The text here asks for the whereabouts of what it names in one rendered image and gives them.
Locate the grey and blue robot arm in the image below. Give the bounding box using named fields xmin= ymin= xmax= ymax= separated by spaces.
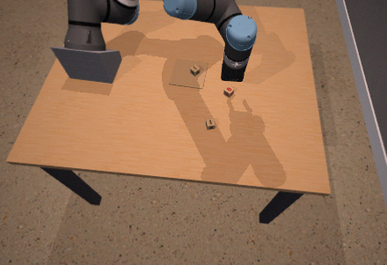
xmin=64 ymin=0 xmax=258 ymax=62

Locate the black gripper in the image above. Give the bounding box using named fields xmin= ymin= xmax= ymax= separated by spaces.
xmin=221 ymin=52 xmax=250 ymax=82

